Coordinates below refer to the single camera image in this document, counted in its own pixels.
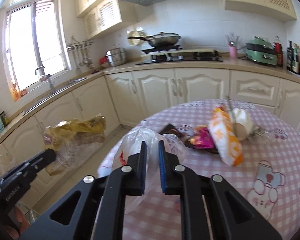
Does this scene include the clear plastic bag red print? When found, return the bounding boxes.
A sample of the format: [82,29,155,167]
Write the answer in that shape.
[97,127,187,214]

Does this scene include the yellow plastic bag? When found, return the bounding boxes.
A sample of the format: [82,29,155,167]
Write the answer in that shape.
[43,114,106,176]

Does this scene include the kitchen window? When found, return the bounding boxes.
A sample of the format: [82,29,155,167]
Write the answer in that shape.
[3,0,71,101]

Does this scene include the magenta snack wrapper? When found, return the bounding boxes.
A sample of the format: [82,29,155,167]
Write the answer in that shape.
[187,125,215,150]

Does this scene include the dark snack wrapper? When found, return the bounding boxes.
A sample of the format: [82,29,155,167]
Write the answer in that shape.
[159,124,219,154]

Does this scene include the orange white snack bag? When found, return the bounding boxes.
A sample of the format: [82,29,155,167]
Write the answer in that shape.
[208,105,243,166]

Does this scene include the cream lower cabinets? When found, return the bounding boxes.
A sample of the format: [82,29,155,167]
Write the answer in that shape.
[0,59,300,160]

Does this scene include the white paper cup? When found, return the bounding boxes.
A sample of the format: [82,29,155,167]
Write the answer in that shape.
[230,108,254,141]

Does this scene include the pink checkered tablecloth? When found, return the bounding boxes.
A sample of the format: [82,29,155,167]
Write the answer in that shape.
[97,99,300,240]

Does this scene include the red container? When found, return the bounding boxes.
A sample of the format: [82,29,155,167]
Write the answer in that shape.
[99,56,107,64]

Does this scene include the black gas stove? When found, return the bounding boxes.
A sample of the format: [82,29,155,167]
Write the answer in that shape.
[136,46,223,66]

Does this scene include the steel steamer pot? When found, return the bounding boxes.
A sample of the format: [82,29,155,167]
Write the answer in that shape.
[105,47,127,67]

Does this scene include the chrome sink faucet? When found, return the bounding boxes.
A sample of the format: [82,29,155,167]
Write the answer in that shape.
[35,66,55,94]

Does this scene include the round white steamer plate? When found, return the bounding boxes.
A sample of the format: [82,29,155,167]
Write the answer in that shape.
[127,29,147,46]

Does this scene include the black wok with lid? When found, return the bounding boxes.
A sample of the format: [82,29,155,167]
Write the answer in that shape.
[128,32,181,48]

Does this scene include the pink utensil holder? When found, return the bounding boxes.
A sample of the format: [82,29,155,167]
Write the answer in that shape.
[229,46,238,59]

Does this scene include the green electric cooker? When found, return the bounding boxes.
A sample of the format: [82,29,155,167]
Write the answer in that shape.
[245,36,277,66]

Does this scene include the red sauce bottle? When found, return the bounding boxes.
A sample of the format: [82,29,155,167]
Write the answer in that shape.
[274,36,283,67]

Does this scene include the dark soy sauce bottle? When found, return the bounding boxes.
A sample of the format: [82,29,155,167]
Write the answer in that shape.
[286,40,294,72]

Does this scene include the cream upper cabinet left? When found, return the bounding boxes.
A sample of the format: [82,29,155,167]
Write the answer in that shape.
[75,0,138,39]

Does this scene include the wall utensil rack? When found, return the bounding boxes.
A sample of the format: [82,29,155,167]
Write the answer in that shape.
[66,36,95,75]

